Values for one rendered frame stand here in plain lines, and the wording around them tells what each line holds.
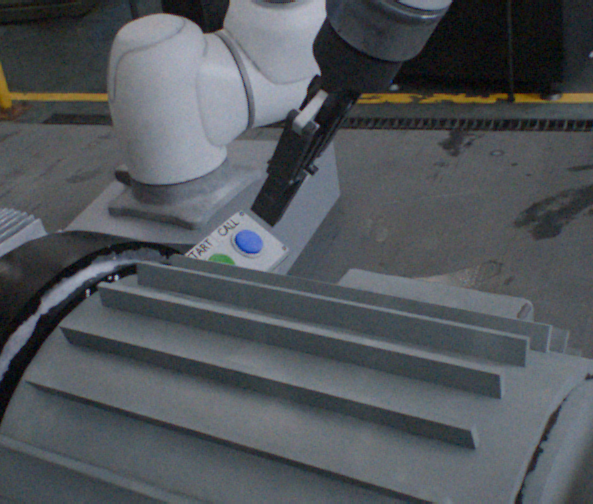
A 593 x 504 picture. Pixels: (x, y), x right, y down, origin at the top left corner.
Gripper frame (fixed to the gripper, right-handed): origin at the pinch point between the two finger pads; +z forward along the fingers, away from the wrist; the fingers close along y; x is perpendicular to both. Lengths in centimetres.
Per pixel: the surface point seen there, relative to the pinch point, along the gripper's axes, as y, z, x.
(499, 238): -52, 26, 22
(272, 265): 0.1, 8.3, 3.3
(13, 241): 11.3, 17.7, -19.1
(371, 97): -284, 177, -47
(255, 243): 0.0, 7.4, 0.6
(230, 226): -0.4, 8.1, -2.6
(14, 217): 8.1, 18.7, -21.7
